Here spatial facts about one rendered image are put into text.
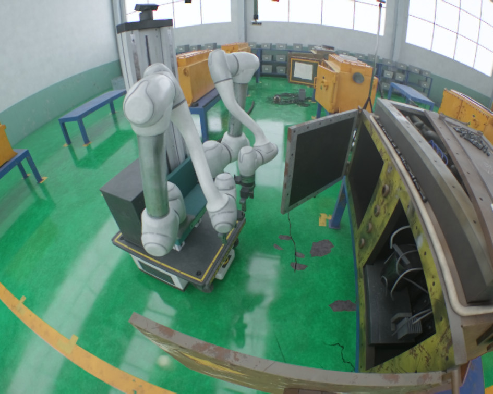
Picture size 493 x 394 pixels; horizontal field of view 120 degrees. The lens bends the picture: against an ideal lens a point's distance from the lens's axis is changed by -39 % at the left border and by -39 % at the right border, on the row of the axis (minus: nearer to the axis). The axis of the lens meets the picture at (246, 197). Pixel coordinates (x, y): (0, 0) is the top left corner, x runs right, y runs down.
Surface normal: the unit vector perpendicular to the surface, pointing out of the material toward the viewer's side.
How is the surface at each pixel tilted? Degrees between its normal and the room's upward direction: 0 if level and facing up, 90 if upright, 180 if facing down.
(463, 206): 0
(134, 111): 84
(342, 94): 90
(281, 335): 0
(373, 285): 0
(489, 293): 90
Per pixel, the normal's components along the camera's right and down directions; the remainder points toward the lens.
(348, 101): -0.19, 0.63
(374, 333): -0.02, -0.77
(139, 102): 0.05, 0.56
